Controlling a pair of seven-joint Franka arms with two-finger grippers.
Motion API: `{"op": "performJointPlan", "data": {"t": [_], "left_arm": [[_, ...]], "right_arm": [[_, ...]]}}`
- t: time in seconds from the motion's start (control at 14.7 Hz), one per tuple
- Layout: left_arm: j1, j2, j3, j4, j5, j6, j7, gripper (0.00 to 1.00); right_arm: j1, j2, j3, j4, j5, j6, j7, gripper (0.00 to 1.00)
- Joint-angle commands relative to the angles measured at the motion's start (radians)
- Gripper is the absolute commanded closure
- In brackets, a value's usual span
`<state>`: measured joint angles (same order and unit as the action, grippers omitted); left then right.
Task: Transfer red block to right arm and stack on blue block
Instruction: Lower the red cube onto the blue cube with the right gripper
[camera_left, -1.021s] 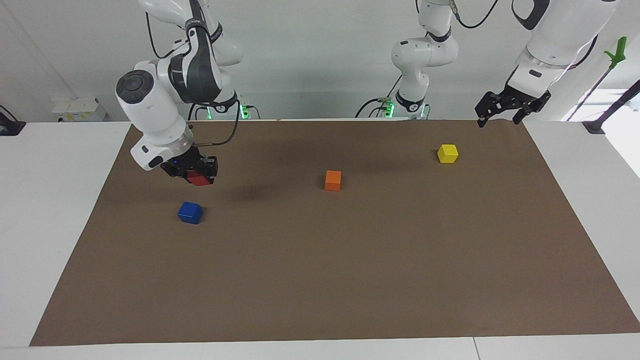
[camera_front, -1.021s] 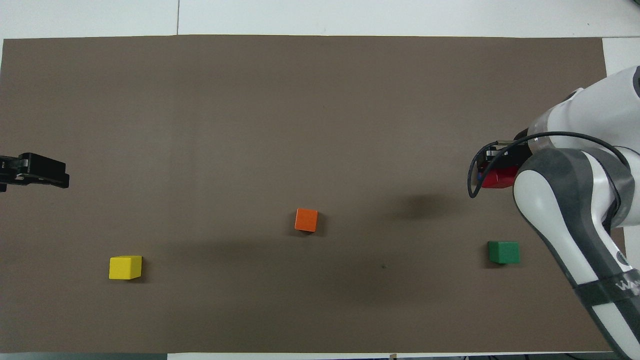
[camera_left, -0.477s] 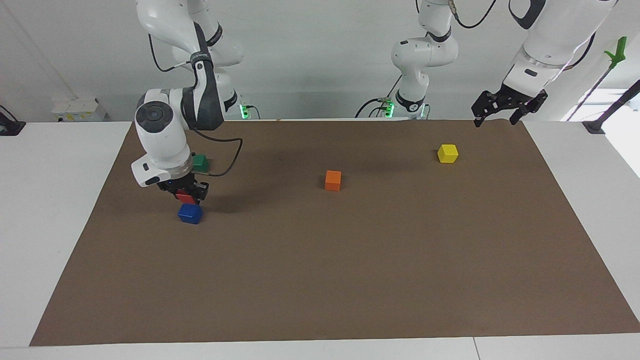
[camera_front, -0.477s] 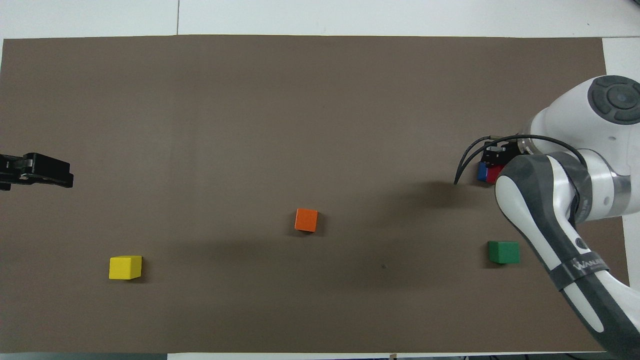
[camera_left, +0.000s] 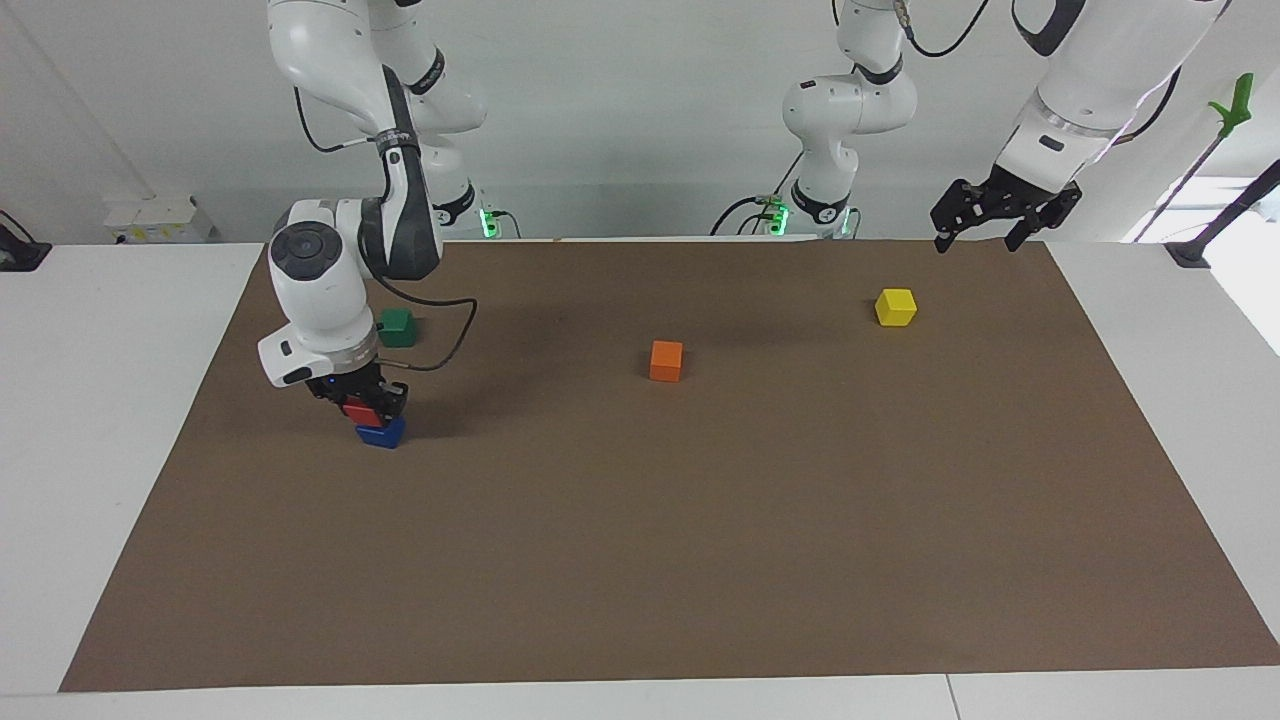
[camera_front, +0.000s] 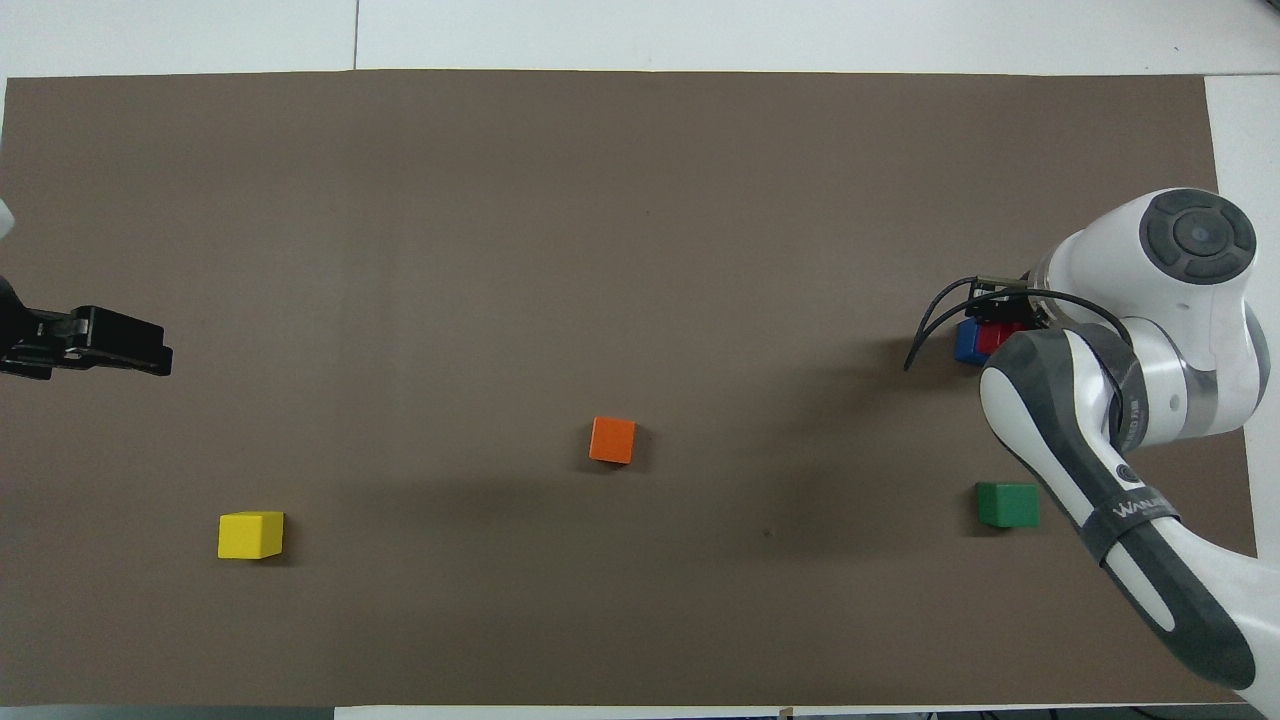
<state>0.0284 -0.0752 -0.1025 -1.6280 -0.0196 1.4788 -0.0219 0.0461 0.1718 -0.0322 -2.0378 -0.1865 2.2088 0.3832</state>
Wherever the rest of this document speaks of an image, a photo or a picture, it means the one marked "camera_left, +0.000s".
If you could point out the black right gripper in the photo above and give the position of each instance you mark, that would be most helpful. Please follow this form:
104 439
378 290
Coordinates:
350 383

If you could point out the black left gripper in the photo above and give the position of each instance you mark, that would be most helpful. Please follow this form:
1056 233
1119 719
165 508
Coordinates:
1035 190

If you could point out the red wooden block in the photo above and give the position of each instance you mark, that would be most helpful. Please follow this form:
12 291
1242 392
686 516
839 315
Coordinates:
365 413

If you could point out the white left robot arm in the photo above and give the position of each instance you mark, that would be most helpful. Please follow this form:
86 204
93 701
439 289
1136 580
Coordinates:
850 105

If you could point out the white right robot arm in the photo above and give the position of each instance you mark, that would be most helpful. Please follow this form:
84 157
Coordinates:
325 270

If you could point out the blue wooden block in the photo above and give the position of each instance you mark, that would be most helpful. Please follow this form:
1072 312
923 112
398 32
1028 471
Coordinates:
380 435

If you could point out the green wooden block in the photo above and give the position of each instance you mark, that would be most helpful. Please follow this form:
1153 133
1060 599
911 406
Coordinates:
400 328

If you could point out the yellow wooden block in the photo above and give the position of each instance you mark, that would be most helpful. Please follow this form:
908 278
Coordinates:
895 307

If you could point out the orange wooden block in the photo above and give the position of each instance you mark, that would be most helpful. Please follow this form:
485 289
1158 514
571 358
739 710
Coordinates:
666 361

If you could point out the black angled stand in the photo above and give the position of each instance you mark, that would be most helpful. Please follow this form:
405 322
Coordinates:
1235 210

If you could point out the green clamp on pole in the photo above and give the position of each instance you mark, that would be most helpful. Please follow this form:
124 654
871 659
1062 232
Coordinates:
1235 105

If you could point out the white power strip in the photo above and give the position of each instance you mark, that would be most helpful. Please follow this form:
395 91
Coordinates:
150 218

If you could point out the brown paper mat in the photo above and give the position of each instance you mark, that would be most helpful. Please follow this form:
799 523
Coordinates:
640 520

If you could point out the black table mount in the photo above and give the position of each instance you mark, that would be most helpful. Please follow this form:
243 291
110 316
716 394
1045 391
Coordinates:
22 252

